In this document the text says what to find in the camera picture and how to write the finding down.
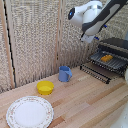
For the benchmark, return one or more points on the beige woven folding screen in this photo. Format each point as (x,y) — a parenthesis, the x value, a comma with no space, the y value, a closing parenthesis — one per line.
(33,40)

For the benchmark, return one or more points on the black toaster oven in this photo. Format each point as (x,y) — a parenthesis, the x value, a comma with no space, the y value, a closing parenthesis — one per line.
(115,45)

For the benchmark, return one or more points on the yellow bowl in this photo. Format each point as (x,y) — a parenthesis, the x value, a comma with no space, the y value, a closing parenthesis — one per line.
(45,87)

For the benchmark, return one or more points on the white black Franka robot arm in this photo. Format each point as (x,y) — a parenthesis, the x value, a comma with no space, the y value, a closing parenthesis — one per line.
(96,15)

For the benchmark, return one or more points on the blue mug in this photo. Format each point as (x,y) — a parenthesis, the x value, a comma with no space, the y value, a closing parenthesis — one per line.
(64,74)

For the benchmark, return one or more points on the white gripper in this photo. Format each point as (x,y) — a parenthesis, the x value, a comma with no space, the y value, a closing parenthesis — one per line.
(87,37)

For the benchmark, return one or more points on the metal ribbed oven tray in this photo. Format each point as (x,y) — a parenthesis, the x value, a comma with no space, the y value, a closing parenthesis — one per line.
(113,63)

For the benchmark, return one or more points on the white floral-rimmed plate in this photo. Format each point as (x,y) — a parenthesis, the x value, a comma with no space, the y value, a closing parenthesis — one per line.
(30,112)

